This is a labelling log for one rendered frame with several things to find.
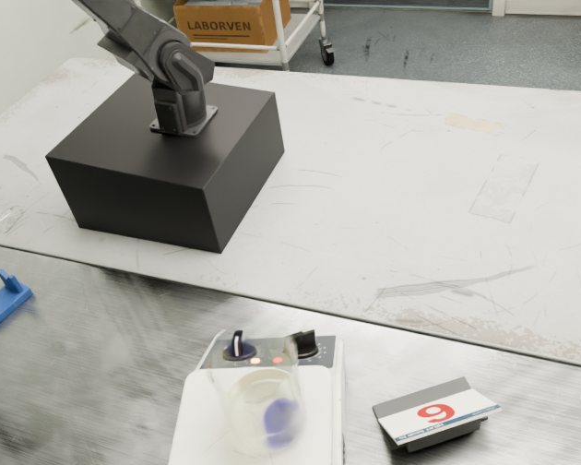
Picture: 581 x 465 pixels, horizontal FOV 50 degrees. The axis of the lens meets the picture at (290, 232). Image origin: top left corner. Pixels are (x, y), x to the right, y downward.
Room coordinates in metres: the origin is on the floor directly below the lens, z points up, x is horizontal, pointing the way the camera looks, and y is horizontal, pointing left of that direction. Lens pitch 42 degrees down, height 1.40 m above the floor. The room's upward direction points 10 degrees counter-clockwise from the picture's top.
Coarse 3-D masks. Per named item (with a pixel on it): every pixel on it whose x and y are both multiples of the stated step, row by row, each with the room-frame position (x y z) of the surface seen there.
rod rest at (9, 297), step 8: (0, 272) 0.54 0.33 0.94; (8, 280) 0.53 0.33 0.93; (16, 280) 0.53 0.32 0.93; (8, 288) 0.54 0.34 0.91; (16, 288) 0.53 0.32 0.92; (24, 288) 0.53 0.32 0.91; (0, 296) 0.53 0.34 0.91; (8, 296) 0.53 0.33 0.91; (16, 296) 0.52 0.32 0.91; (24, 296) 0.53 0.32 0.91; (0, 304) 0.51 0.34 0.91; (8, 304) 0.51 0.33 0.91; (16, 304) 0.52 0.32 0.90; (0, 312) 0.50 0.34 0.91; (8, 312) 0.51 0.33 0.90; (0, 320) 0.50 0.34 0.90
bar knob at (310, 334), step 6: (306, 330) 0.36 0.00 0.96; (312, 330) 0.36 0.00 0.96; (294, 336) 0.35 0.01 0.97; (300, 336) 0.35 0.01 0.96; (306, 336) 0.35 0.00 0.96; (312, 336) 0.35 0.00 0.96; (300, 342) 0.35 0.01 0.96; (306, 342) 0.35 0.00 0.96; (312, 342) 0.35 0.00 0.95; (300, 348) 0.34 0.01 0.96; (306, 348) 0.35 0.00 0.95; (312, 348) 0.35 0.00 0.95; (300, 354) 0.34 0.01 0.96; (306, 354) 0.34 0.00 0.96; (312, 354) 0.34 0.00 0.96
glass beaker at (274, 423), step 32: (256, 320) 0.29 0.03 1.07; (224, 352) 0.28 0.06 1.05; (256, 352) 0.29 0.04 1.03; (288, 352) 0.27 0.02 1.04; (224, 384) 0.27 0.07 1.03; (288, 384) 0.24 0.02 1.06; (224, 416) 0.25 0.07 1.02; (256, 416) 0.23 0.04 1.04; (288, 416) 0.23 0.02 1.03; (256, 448) 0.23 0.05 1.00; (288, 448) 0.23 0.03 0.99
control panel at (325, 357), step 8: (320, 336) 0.37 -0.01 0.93; (328, 336) 0.37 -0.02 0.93; (320, 344) 0.36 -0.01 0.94; (328, 344) 0.35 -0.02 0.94; (320, 352) 0.34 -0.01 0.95; (328, 352) 0.34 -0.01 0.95; (304, 360) 0.33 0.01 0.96; (312, 360) 0.33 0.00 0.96; (320, 360) 0.33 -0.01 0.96; (328, 360) 0.32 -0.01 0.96; (200, 368) 0.34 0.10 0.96
